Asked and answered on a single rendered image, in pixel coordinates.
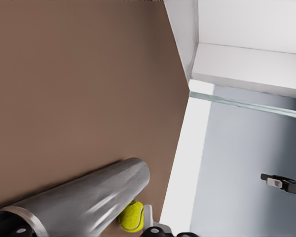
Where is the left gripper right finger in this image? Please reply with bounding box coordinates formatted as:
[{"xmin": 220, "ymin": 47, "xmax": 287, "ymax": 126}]
[{"xmin": 141, "ymin": 204, "xmax": 174, "ymax": 237}]

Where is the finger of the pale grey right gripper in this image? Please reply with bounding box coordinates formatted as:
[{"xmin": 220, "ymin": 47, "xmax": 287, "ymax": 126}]
[{"xmin": 260, "ymin": 173, "xmax": 284, "ymax": 189}]

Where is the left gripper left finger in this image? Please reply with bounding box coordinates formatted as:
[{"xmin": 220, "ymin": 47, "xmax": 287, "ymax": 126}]
[{"xmin": 10, "ymin": 223, "xmax": 37, "ymax": 237}]

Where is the silver tennis ball tube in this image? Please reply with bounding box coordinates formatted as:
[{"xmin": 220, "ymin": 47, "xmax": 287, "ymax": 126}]
[{"xmin": 0, "ymin": 157, "xmax": 151, "ymax": 237}]

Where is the yellow tennis ball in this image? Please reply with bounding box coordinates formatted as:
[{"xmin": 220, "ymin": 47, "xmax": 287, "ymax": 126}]
[{"xmin": 117, "ymin": 200, "xmax": 146, "ymax": 233}]

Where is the silver frame post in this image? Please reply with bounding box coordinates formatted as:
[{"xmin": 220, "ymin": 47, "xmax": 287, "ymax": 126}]
[{"xmin": 189, "ymin": 90, "xmax": 296, "ymax": 120}]

